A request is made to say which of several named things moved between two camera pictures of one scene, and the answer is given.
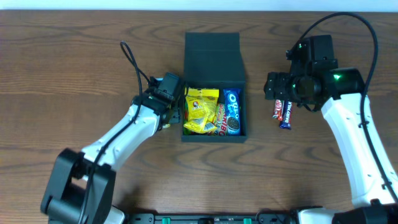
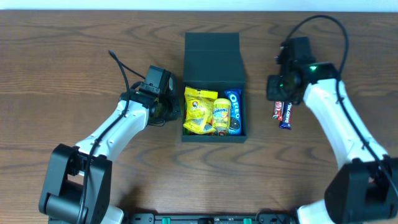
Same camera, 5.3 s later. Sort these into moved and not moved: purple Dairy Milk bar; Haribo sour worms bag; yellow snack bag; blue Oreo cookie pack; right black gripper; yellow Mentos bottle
Moved: yellow Mentos bottle; Haribo sour worms bag
Not moved: yellow snack bag; right black gripper; purple Dairy Milk bar; blue Oreo cookie pack
